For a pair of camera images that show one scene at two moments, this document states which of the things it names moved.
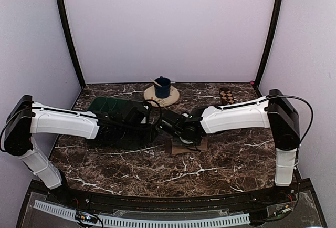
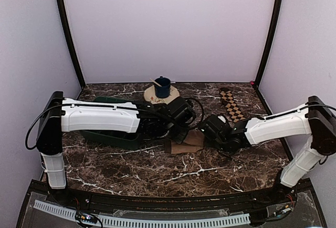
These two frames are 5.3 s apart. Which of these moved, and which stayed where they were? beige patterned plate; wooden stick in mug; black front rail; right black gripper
Moved: right black gripper
Stayed: beige patterned plate; wooden stick in mug; black front rail
